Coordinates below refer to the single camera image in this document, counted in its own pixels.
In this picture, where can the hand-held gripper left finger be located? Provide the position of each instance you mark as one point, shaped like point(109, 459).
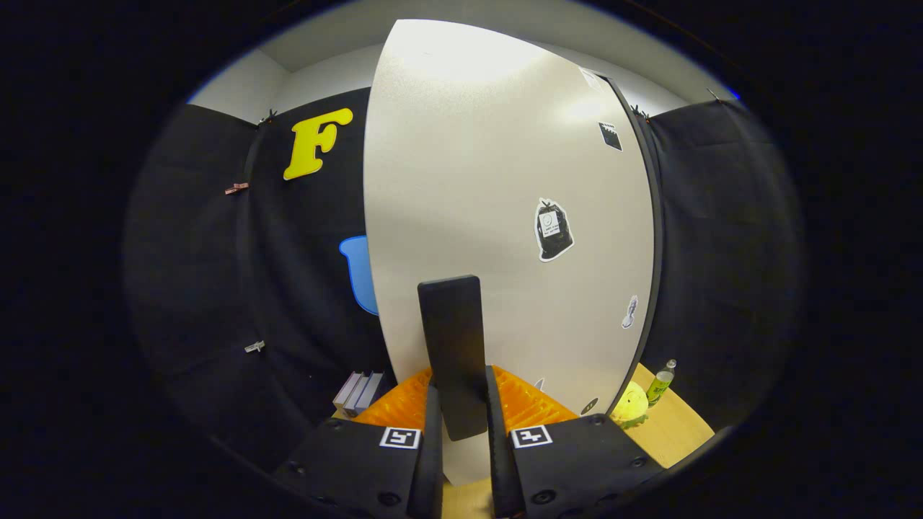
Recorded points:
point(429, 461)

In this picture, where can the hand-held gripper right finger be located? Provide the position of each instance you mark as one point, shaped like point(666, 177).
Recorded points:
point(501, 461)

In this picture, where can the blue book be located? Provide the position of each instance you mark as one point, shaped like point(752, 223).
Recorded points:
point(369, 393)

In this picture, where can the yellow pineapple plush toy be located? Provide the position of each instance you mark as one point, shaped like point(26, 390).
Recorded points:
point(629, 404)

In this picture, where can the green drink bottle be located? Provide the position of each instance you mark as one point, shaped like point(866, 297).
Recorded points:
point(660, 386)

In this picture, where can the white clip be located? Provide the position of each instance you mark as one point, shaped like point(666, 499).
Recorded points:
point(254, 347)

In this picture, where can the black backdrop cloth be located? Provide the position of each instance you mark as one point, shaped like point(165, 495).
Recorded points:
point(195, 288)

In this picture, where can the pink clip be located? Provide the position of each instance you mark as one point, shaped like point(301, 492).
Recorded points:
point(236, 188)

